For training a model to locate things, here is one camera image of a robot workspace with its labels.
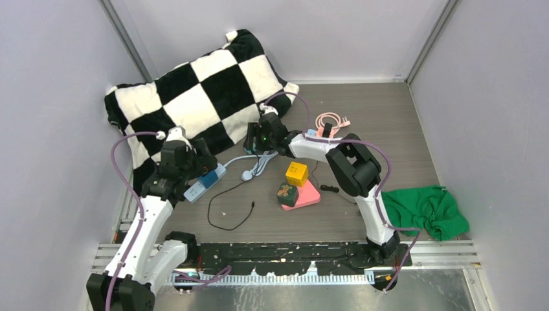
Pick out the black power adapter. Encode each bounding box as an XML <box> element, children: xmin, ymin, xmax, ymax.
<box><xmin>312</xmin><ymin>122</ymin><xmax>359</xmax><ymax>205</ymax></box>

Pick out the pink cube socket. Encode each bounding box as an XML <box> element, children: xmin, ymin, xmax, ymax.
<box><xmin>316</xmin><ymin>128</ymin><xmax>337</xmax><ymax>139</ymax></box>

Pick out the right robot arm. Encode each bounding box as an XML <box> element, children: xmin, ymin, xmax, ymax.
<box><xmin>244</xmin><ymin>113</ymin><xmax>400</xmax><ymax>266</ymax></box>

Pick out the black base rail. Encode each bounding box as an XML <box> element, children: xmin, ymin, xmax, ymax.
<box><xmin>193</xmin><ymin>242</ymin><xmax>409</xmax><ymax>276</ymax></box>

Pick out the black usb cable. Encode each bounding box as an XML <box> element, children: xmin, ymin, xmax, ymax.
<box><xmin>207</xmin><ymin>154</ymin><xmax>262</xmax><ymax>232</ymax></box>

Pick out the teal usb charger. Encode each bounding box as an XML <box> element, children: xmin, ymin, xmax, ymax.
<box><xmin>243</xmin><ymin>147</ymin><xmax>256</xmax><ymax>155</ymax></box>

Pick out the green cloth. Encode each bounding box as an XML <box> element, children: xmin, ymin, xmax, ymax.
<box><xmin>381</xmin><ymin>185</ymin><xmax>470</xmax><ymax>241</ymax></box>

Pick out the yellow cube socket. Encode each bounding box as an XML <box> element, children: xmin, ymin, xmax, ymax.
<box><xmin>285</xmin><ymin>161</ymin><xmax>309</xmax><ymax>187</ymax></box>

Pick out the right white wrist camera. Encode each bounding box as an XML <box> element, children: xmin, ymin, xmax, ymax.
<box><xmin>258</xmin><ymin>103</ymin><xmax>278</xmax><ymax>117</ymax></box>

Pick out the dark green cube socket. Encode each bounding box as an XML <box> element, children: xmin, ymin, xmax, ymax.
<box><xmin>276</xmin><ymin>182</ymin><xmax>299</xmax><ymax>208</ymax></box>

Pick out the black white checkered pillow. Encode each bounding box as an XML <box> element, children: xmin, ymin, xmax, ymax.
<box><xmin>104</xmin><ymin>29</ymin><xmax>300</xmax><ymax>193</ymax></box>

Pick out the pink round power strip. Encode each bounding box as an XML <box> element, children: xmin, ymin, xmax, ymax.
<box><xmin>312</xmin><ymin>112</ymin><xmax>351</xmax><ymax>136</ymax></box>

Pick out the light blue power strip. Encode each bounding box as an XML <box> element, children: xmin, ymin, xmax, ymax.
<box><xmin>183</xmin><ymin>150</ymin><xmax>280</xmax><ymax>203</ymax></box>

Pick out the blue cube socket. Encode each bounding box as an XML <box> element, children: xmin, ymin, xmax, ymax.
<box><xmin>197</xmin><ymin>170</ymin><xmax>219</xmax><ymax>189</ymax></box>

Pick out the pink triangular power strip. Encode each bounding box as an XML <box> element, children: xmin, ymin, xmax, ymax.
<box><xmin>281</xmin><ymin>180</ymin><xmax>321</xmax><ymax>211</ymax></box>

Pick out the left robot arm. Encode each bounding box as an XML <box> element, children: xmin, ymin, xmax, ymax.
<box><xmin>86</xmin><ymin>139</ymin><xmax>218</xmax><ymax>310</ymax></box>

